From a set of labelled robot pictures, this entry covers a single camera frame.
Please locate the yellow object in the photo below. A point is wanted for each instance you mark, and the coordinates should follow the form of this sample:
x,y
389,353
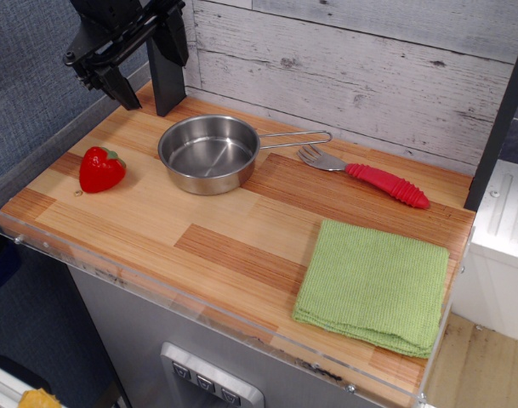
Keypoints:
x,y
38,398

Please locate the white side cabinet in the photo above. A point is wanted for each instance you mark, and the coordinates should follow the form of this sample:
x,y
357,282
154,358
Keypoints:
x,y
486,291

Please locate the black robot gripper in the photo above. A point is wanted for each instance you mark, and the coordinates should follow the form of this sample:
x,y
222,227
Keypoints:
x,y
110,31

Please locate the small steel pot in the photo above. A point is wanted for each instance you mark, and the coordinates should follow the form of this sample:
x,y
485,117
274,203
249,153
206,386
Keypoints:
x,y
210,155

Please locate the red handled metal fork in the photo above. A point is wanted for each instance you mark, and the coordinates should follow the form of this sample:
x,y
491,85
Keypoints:
x,y
398,188

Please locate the silver dispenser button panel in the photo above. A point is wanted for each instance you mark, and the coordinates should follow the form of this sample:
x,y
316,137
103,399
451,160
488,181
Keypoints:
x,y
231,390

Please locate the grey toy cabinet front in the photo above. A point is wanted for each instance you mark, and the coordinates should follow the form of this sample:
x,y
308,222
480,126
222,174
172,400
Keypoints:
x,y
134,329

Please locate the red plastic strawberry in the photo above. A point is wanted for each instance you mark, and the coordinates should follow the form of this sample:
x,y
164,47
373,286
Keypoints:
x,y
100,170

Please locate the clear acrylic guard rail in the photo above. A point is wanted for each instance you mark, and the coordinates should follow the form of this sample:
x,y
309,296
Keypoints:
x,y
234,262

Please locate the green cloth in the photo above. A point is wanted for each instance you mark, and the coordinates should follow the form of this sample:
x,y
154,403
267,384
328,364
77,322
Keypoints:
x,y
374,286

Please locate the dark grey corner post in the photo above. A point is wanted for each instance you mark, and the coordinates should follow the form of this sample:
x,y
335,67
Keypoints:
x,y
167,80

